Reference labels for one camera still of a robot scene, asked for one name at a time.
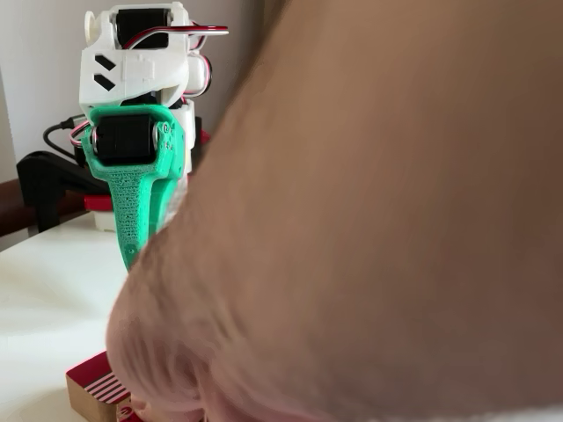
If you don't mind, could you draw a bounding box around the red painted wooden block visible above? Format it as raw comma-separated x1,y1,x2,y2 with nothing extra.
64,350,153,422

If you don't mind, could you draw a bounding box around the bare person's hand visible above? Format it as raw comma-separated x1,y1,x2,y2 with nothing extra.
106,0,563,422

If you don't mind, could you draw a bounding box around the black clamp with red trigger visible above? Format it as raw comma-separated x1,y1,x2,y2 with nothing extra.
188,114,213,177

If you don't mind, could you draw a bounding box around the black clamp with red pad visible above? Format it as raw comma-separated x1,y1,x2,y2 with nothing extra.
16,150,114,234

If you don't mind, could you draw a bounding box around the black cable with grey plug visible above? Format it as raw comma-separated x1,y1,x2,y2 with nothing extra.
42,113,89,163

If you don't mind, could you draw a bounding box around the red white black servo wire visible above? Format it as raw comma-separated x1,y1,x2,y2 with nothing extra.
121,25,230,49

